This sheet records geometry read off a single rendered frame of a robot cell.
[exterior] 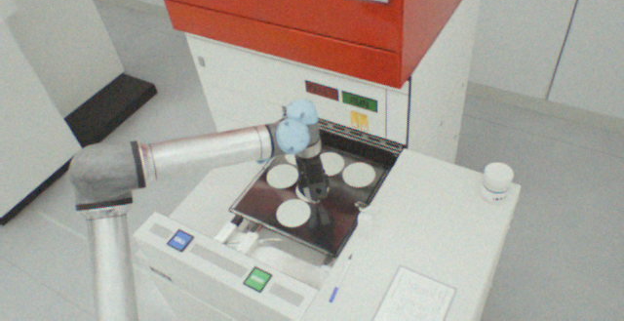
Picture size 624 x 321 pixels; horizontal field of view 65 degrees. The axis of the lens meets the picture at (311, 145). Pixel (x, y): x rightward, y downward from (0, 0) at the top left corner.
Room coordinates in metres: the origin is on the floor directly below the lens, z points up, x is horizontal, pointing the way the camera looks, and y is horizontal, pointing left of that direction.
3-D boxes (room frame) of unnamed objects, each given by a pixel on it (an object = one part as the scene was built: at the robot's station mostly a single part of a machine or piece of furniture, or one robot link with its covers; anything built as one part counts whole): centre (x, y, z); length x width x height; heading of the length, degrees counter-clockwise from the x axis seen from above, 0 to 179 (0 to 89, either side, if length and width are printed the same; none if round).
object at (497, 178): (0.81, -0.47, 1.01); 0.07 x 0.07 x 0.10
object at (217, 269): (0.73, 0.28, 0.89); 0.55 x 0.09 x 0.14; 54
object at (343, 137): (1.16, -0.09, 0.89); 0.44 x 0.02 x 0.10; 54
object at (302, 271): (0.76, 0.16, 0.87); 0.36 x 0.08 x 0.03; 54
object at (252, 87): (1.28, 0.04, 1.02); 0.82 x 0.03 x 0.40; 54
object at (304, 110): (0.93, 0.02, 1.22); 0.09 x 0.08 x 0.11; 121
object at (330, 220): (0.98, 0.02, 0.90); 0.34 x 0.34 x 0.01; 54
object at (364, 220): (0.75, -0.12, 1.03); 0.06 x 0.04 x 0.13; 144
